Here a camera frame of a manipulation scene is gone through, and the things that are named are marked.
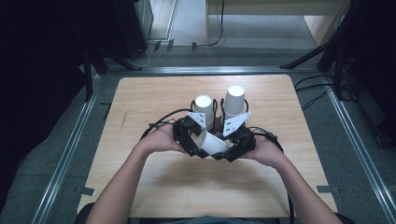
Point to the person's left hand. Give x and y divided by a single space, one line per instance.
160 140

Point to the person's clothing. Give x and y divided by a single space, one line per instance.
211 221

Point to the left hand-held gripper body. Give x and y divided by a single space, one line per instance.
183 130

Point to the light wooden desk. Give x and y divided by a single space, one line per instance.
280 6

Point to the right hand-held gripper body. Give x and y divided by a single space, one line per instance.
244 140

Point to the dark cabinet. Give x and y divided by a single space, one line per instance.
132 25

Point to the person's right hand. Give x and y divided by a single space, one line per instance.
267 152

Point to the black metal stand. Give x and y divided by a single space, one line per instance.
88 71

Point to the single white paper cup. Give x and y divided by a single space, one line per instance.
213 144

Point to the black tripod stand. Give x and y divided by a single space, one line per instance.
336 40

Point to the aluminium rail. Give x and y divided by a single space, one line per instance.
358 146
211 70
67 155

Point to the grey tape strip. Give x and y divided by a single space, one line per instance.
327 188
87 191

